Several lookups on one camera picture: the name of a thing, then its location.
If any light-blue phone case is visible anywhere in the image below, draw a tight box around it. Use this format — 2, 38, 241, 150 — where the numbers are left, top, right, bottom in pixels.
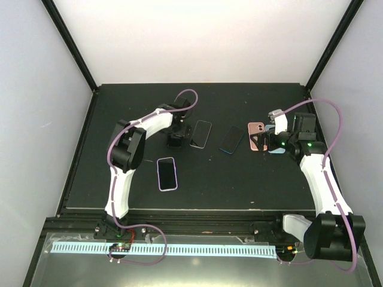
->
265, 124, 285, 154

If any pink phone case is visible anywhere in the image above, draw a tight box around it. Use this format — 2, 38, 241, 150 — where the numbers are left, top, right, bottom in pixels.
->
248, 122, 268, 151

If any blue phone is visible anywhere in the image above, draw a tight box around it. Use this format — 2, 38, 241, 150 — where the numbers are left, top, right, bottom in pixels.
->
218, 126, 245, 154

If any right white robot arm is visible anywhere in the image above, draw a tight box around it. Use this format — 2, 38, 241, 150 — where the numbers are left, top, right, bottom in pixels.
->
250, 109, 366, 263

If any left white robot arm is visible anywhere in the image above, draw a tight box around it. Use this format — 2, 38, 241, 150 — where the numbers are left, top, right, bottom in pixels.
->
98, 96, 198, 239

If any phone in black case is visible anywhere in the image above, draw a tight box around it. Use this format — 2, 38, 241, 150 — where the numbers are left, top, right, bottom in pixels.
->
166, 135, 183, 149

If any phone in lilac case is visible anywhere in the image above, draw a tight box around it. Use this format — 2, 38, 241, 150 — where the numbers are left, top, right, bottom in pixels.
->
156, 157, 178, 192

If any right small circuit board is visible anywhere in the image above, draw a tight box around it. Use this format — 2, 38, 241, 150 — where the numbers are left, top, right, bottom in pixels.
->
276, 246, 300, 255

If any small circuit board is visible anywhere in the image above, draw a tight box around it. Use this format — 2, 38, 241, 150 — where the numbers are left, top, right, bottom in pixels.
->
109, 243, 131, 254
276, 246, 300, 255

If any left small circuit board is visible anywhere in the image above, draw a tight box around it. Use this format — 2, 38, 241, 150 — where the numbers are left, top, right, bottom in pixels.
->
109, 243, 131, 254

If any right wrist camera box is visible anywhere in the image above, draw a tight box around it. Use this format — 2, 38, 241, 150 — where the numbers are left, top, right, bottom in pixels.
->
268, 109, 288, 135

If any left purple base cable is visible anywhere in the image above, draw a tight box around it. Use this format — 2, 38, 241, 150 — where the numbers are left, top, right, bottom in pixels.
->
107, 223, 168, 267

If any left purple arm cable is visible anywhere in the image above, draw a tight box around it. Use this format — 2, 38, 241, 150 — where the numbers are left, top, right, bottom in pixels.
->
106, 88, 200, 231

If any right black frame post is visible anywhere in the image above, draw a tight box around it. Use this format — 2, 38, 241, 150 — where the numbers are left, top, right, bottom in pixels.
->
305, 0, 364, 92

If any black frame post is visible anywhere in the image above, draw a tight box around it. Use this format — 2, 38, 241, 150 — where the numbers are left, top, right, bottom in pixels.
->
41, 0, 98, 92
305, 0, 364, 92

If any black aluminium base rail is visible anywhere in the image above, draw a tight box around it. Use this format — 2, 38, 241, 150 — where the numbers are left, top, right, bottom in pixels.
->
53, 210, 296, 244

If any white slotted cable duct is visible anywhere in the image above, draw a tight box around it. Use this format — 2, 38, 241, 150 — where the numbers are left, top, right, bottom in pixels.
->
50, 242, 277, 259

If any left black frame post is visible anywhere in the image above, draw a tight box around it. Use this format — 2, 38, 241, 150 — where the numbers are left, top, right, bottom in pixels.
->
41, 0, 98, 92

